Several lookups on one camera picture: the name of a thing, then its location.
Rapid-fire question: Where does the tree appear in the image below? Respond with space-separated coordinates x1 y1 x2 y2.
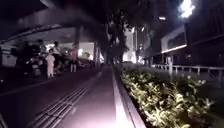
104 8 131 66

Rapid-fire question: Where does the person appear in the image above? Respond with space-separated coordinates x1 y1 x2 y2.
45 53 56 80
69 44 80 74

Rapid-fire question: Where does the pale kerb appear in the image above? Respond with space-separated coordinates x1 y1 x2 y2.
110 64 148 128

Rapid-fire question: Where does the grey paved path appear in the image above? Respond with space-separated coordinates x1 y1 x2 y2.
56 64 134 128

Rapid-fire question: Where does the low green hedge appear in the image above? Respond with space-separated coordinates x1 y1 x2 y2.
119 63 224 128

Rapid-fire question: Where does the group of people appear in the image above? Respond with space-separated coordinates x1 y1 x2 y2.
11 39 64 78

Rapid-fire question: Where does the tactile paving strip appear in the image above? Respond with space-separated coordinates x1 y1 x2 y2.
28 84 93 128

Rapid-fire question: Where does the overpass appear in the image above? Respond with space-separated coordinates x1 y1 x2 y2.
0 0 111 46

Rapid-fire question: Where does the metal railing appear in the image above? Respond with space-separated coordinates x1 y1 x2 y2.
146 63 224 83

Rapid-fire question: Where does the building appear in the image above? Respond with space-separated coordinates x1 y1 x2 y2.
143 0 224 69

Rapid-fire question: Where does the dark road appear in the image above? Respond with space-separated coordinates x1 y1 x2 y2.
0 66 103 128

